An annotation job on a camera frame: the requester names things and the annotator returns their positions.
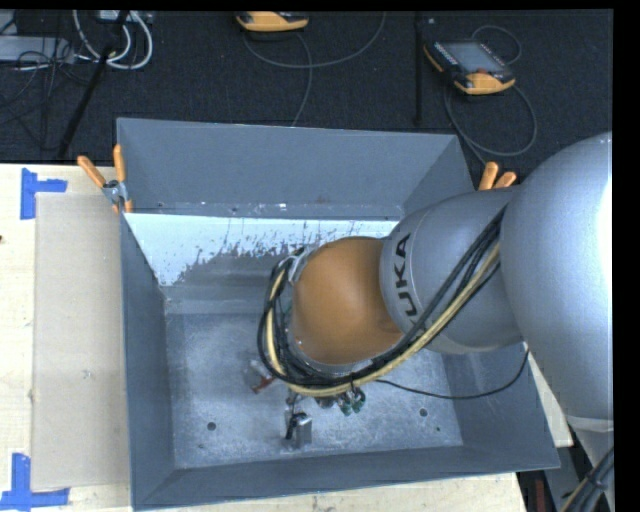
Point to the grey metal bin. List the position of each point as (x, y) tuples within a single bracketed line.
[(210, 390)]

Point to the small clear and red object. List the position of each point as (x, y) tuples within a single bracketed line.
[(257, 377)]

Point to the brown cardboard board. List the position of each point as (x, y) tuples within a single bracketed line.
[(75, 340)]

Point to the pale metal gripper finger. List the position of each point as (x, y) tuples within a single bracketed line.
[(290, 425), (304, 431)]

